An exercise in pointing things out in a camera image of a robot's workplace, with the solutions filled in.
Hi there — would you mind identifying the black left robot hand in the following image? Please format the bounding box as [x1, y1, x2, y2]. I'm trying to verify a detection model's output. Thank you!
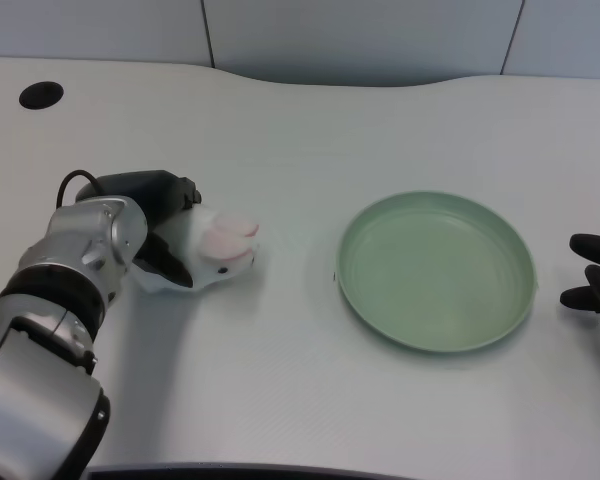
[74, 169, 203, 289]

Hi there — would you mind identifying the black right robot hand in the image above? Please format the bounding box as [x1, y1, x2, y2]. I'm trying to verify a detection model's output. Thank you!
[559, 233, 600, 331]

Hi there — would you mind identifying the white plush rabbit doll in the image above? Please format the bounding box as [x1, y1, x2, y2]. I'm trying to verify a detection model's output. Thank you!
[131, 204, 261, 295]

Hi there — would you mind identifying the green round plate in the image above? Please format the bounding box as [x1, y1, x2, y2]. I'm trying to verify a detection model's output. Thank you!
[335, 189, 538, 354]

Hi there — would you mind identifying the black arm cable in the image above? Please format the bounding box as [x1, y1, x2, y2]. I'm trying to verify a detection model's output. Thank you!
[55, 170, 102, 209]

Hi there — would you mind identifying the black table cable grommet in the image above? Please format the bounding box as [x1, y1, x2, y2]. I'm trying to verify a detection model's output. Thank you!
[18, 81, 65, 111]

